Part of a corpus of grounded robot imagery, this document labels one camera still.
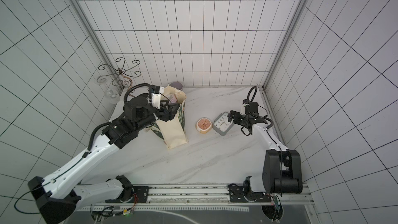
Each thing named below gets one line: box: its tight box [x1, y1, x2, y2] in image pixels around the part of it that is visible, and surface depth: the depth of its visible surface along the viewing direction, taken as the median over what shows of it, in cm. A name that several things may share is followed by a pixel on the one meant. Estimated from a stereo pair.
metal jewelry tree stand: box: [97, 57, 142, 87], surface depth 88 cm
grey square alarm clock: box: [212, 111, 235, 136], surface depth 97 cm
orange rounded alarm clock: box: [195, 117, 213, 134], surface depth 97 cm
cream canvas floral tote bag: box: [149, 85, 189, 150], surface depth 83 cm
